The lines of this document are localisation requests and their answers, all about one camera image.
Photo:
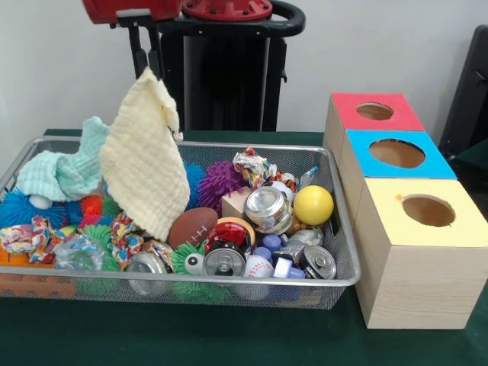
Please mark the dark green side tablecloth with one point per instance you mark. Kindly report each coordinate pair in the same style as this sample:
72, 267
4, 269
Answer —
476, 152

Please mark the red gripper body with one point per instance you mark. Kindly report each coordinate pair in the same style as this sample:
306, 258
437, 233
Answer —
133, 5

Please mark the red robot base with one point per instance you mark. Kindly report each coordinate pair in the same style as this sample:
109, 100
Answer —
228, 9

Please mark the red black crushed can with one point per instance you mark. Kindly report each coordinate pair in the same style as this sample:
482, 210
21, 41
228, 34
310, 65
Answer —
225, 261

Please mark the mint green waffle cloth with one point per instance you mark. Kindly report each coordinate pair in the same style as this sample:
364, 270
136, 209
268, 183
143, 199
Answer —
57, 171

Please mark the crushed silver can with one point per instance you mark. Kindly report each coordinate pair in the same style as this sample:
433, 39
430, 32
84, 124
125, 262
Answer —
267, 209

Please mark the wooden box three holes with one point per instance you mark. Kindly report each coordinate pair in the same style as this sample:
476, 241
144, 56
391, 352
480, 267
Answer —
419, 289

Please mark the purple spiky ball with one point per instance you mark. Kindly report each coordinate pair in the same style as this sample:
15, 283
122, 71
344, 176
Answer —
221, 181

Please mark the black upright panel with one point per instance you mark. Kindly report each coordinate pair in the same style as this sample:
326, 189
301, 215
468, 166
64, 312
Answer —
472, 95

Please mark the green spiky eyeball toy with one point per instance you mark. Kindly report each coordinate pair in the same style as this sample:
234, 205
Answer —
179, 263

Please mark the plain yellow ball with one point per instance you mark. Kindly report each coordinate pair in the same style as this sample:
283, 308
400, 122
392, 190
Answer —
313, 206

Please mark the colourful patterned cloth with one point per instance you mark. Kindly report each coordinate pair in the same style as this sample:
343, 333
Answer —
251, 164
23, 236
126, 244

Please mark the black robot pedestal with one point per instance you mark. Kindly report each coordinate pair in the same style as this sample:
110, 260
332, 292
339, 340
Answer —
248, 95

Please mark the silver mesh bin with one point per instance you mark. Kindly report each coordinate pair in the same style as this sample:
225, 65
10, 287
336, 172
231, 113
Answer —
348, 263

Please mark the blue spiky toy with eye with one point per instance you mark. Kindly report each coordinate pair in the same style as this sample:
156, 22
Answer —
19, 209

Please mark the brown toy football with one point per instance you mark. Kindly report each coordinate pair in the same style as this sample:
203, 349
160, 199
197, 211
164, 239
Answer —
192, 228

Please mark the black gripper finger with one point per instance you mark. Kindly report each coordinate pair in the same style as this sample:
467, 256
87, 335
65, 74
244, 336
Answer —
155, 53
137, 45

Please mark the cream waffle cloth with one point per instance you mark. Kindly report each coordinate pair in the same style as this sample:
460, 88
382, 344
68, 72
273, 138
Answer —
145, 164

